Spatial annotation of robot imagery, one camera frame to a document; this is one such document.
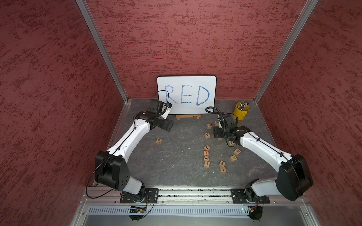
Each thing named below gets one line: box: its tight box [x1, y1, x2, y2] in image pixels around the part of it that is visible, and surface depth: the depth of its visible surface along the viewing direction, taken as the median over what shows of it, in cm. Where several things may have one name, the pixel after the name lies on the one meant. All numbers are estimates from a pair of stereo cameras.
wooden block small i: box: [219, 166, 227, 174], surface depth 83 cm
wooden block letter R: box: [156, 137, 163, 145], surface depth 95 cm
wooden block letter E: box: [218, 160, 226, 168], surface depth 85 cm
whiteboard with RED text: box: [156, 75, 217, 115], surface depth 99 cm
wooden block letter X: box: [229, 154, 238, 163], surface depth 87 cm
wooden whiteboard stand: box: [175, 114, 202, 120], surface depth 105 cm
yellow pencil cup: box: [232, 101, 250, 121], surface depth 102 cm
